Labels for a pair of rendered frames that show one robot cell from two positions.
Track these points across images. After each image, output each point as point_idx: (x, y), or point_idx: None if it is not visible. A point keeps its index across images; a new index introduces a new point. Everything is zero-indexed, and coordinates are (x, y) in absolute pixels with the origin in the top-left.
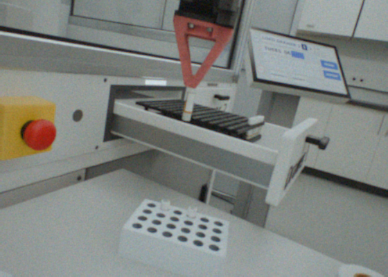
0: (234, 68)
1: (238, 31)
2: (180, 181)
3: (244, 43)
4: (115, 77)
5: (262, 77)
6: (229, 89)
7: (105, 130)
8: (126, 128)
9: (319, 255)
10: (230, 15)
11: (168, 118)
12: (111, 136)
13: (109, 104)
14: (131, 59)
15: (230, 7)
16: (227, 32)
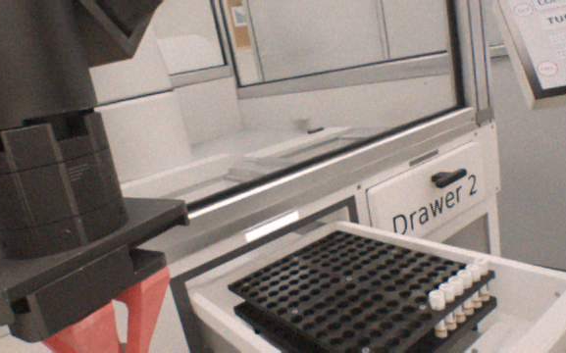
0: (473, 102)
1: (458, 33)
2: None
3: (483, 46)
4: (173, 264)
5: (555, 82)
6: (471, 147)
7: (190, 346)
8: (213, 343)
9: None
10: (18, 323)
11: (249, 339)
12: (209, 349)
13: (180, 307)
14: (193, 223)
15: None
16: (68, 334)
